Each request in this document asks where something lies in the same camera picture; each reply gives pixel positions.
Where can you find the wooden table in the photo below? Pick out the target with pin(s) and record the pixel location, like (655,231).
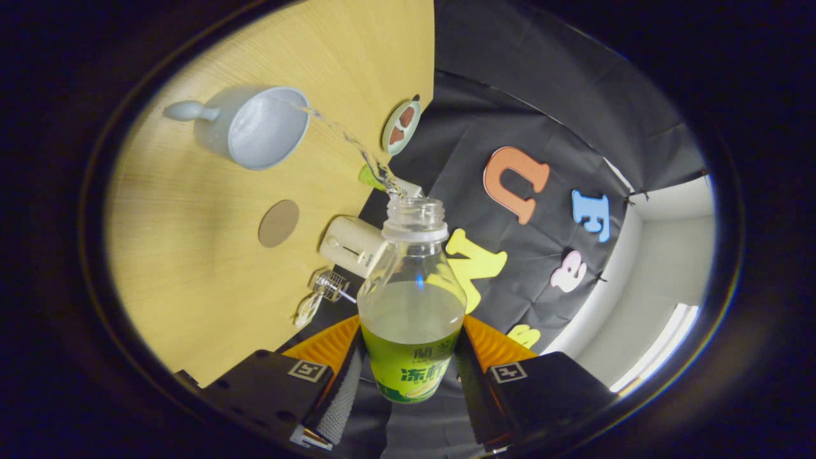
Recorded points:
(191,255)

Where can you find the brown food piece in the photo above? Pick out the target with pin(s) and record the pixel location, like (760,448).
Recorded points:
(396,136)
(407,116)

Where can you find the poured clear juice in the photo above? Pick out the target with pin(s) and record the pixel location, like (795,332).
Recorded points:
(363,153)

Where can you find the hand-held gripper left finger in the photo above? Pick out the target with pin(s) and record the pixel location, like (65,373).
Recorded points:
(341,398)

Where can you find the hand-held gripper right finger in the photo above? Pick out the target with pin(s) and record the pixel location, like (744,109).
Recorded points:
(475,398)

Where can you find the white divided dish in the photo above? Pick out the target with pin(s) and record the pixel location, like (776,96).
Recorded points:
(308,311)

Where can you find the white toaster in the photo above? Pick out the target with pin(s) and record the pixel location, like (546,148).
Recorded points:
(350,245)

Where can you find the green label juice bottle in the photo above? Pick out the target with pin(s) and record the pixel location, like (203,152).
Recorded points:
(411,306)

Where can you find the pale green plate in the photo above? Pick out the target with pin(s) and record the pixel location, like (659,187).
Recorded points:
(390,148)

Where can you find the tall green tea bottle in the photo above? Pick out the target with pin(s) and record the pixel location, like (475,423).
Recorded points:
(368,177)

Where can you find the round brown coaster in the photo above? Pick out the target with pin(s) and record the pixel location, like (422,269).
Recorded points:
(278,224)

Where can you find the metal spoon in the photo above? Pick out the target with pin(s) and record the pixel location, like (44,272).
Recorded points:
(349,297)

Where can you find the white cup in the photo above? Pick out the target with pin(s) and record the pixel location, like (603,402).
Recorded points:
(255,127)

